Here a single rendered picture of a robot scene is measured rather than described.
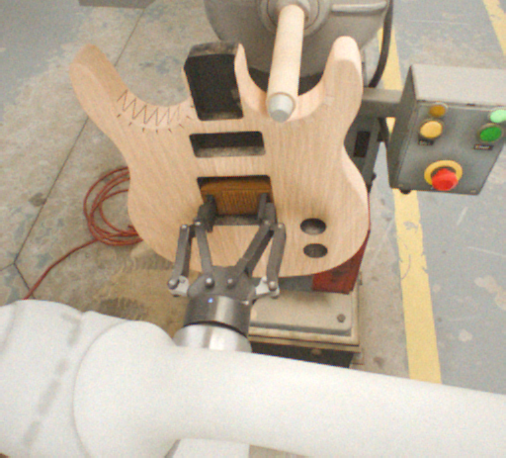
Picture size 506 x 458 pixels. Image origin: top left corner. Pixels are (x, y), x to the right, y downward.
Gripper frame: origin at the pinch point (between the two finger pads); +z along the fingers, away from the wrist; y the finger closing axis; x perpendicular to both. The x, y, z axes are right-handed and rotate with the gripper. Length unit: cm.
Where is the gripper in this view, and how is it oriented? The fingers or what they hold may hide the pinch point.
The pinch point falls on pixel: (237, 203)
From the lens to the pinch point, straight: 68.6
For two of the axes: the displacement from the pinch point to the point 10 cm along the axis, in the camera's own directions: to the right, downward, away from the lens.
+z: 1.1, -7.5, 6.6
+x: -1.5, -6.6, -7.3
